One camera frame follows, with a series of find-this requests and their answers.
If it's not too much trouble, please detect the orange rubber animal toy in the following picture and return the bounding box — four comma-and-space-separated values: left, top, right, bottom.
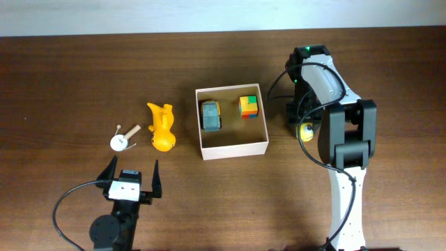
147, 102, 176, 152

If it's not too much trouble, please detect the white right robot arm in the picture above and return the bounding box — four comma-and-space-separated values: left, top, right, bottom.
285, 45, 377, 250

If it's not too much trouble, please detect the yellow grey toy truck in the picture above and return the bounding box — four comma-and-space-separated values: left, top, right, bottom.
201, 100, 222, 132

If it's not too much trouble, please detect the pink cardboard box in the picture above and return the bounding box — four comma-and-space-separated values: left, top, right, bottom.
195, 84, 269, 160

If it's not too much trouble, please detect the multicoloured puzzle cube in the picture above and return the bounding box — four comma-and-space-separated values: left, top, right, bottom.
239, 96, 259, 119

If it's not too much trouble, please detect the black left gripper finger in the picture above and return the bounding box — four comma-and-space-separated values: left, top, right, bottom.
97, 155, 118, 181
151, 160, 162, 199

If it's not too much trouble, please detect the yellow one-eyed ball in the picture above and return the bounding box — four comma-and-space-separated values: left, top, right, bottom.
299, 123, 314, 142

